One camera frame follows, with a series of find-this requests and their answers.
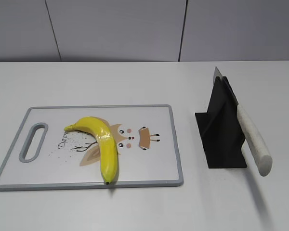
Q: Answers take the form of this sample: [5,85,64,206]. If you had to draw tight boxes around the white-handled kitchen knife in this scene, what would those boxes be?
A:
[214,67,273,177]

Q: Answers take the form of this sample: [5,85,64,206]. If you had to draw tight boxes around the yellow plastic banana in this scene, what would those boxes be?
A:
[64,116,118,184]

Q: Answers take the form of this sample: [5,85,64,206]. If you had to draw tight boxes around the white grey-rimmed cutting board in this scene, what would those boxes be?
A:
[0,104,184,191]

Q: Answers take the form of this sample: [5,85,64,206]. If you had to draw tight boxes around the black knife stand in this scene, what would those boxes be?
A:
[195,77,247,169]

